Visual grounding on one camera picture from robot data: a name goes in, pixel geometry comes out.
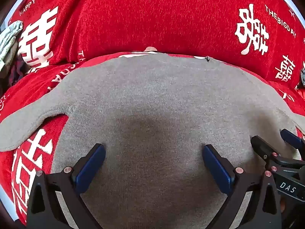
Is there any red printed sofa cover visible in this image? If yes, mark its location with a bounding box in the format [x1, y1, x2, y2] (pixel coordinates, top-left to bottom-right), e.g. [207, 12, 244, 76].
[0, 0, 305, 226]

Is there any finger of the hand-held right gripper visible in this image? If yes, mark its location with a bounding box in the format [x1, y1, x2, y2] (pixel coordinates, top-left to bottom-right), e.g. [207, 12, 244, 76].
[280, 128, 305, 151]
[250, 135, 282, 170]

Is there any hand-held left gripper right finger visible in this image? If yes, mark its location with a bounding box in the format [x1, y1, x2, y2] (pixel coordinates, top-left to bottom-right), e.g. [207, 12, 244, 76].
[202, 144, 283, 229]

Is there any white grey crumpled cloth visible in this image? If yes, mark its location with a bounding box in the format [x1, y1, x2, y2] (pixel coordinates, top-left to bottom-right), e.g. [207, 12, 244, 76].
[0, 20, 24, 78]

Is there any dark plaid cloth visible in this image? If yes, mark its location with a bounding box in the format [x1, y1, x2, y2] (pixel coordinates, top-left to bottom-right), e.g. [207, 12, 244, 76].
[7, 52, 30, 87]

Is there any grey knit sweater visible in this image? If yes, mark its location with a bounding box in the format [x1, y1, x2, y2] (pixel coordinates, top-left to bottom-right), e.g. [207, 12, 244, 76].
[0, 52, 305, 229]

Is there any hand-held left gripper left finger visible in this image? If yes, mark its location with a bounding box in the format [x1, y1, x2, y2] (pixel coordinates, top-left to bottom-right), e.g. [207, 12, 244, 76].
[26, 143, 107, 229]

